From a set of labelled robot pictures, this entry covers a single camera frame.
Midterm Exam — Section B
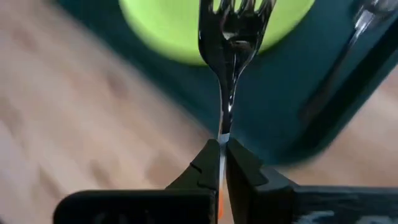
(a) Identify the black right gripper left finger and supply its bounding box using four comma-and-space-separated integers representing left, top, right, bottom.
52, 138, 221, 224

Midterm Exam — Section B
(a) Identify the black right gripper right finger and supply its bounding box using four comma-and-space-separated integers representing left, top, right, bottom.
225, 138, 398, 224

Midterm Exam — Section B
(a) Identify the steel fork orange handle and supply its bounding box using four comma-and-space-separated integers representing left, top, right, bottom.
197, 0, 277, 220

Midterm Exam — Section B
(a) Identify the lime green plate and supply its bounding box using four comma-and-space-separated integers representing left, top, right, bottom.
118, 0, 317, 67

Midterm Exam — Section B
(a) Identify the steel spoon black handle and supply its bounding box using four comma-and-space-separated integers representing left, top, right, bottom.
298, 0, 398, 124

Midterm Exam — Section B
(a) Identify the dark green plastic tray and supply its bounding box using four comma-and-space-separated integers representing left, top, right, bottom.
54, 0, 398, 166

